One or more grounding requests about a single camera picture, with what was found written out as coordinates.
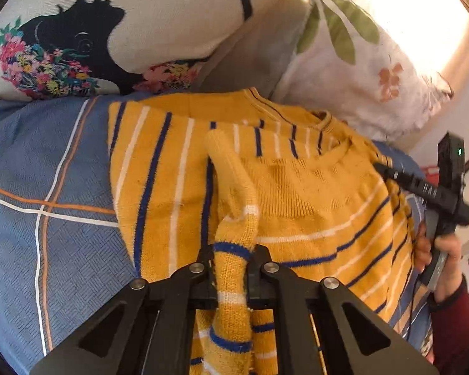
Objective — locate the white floral leaf pillow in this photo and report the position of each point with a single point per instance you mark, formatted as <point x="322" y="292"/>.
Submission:
<point x="347" y="64"/>

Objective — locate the yellow striped knit sweater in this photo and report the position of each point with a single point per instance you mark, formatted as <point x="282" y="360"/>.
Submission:
<point x="235" y="171"/>

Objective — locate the red plastic bag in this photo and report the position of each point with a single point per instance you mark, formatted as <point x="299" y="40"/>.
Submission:
<point x="432" y="174"/>

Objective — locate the blue plaid bed sheet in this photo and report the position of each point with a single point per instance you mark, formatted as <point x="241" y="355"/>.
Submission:
<point x="62" y="255"/>

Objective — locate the white cushion with lady print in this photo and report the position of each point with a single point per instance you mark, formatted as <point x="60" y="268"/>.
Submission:
<point x="55" y="48"/>

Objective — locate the dark red sleeve forearm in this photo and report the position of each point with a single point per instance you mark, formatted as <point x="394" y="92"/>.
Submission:
<point x="450" y="324"/>

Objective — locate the person's right hand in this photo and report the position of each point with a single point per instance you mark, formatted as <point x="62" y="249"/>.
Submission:
<point x="451" y="275"/>

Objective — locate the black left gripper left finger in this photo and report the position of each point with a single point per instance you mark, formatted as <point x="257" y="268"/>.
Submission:
<point x="146" y="328"/>

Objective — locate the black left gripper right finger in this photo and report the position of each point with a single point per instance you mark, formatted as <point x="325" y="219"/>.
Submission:
<point x="323" y="328"/>

